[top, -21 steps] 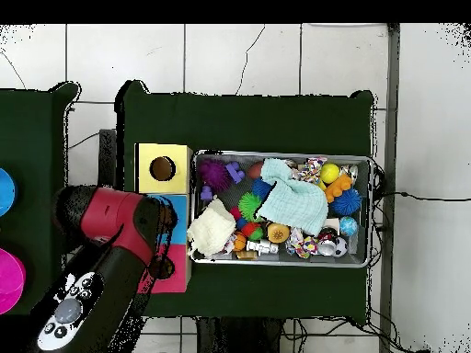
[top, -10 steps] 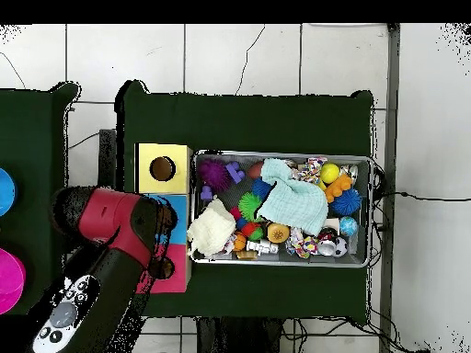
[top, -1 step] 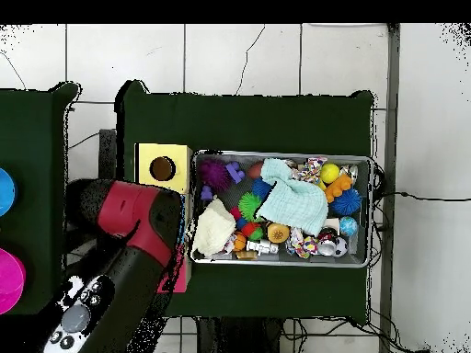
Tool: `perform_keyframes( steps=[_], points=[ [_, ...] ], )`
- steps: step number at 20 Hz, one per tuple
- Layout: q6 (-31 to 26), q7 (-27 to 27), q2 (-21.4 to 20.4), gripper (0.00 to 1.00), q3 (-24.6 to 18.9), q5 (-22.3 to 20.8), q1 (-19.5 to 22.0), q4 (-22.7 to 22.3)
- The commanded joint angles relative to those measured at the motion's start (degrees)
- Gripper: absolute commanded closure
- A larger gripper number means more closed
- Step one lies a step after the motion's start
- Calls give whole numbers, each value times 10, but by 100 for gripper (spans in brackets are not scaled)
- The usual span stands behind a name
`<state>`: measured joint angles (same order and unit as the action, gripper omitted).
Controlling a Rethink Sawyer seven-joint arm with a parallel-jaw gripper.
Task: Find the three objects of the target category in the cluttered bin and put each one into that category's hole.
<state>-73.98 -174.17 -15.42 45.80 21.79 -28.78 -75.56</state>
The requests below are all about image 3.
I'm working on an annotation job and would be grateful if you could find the cream muslin cloth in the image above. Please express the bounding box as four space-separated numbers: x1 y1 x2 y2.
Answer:
190 198 237 258

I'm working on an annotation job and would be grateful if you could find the mint green muslin cloth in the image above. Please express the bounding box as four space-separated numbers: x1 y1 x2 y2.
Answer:
256 157 329 237

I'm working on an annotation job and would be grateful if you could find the wooden three-hole sorting box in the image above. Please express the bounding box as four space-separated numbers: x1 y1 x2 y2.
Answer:
132 142 193 295

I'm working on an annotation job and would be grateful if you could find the green spiky puffer ball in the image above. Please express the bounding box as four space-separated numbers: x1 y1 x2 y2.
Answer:
237 191 263 222

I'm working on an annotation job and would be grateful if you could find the purple plastic block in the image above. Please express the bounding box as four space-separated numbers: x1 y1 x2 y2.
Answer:
224 161 247 185

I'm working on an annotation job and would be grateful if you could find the purple knobbly rubber ball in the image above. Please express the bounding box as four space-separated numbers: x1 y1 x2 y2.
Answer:
197 158 232 192

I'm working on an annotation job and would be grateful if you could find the toy burger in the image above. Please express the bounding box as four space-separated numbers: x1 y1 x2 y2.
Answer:
266 222 292 245

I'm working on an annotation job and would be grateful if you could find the dark green table cloth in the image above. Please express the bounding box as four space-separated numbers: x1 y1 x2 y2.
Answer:
0 82 84 319
115 79 376 325

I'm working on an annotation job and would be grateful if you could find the yellow smooth ball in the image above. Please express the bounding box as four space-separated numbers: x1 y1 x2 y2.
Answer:
318 162 341 185

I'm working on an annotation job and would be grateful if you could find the orange pegged toy block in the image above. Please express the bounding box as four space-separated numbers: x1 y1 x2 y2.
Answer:
324 173 353 204

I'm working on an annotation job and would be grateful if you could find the blue spiky puffer ball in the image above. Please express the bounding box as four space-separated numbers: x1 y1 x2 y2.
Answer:
329 188 362 217

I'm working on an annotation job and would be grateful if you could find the blue globe print ball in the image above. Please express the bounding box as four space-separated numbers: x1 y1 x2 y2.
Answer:
338 215 359 237

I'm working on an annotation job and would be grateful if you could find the blue round bowl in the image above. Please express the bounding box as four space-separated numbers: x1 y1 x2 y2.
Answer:
0 167 18 218

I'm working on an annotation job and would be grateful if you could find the magenta round bowl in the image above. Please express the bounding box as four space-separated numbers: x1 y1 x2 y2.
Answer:
0 246 28 316

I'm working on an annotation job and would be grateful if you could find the silver wire mesh bin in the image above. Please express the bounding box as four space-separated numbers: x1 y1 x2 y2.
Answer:
189 148 376 268

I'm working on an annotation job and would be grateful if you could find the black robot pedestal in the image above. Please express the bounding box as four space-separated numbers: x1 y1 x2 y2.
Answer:
196 316 284 353

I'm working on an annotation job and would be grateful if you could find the thin black floor cable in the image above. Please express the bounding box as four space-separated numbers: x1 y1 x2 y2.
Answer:
382 189 471 202

